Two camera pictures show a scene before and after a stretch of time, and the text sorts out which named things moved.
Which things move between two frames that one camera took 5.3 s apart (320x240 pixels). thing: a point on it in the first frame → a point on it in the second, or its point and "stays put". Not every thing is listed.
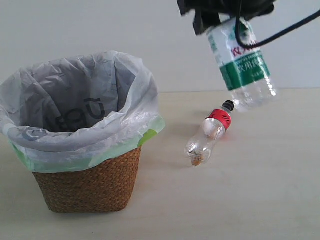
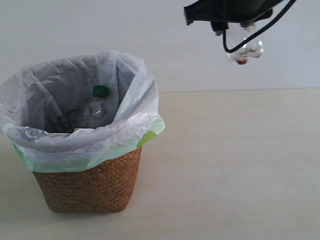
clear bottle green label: (244, 70) → (96, 113)
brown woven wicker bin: (106, 186) stays put
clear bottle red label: (199, 147) → (253, 49)
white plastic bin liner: (78, 111) stays put
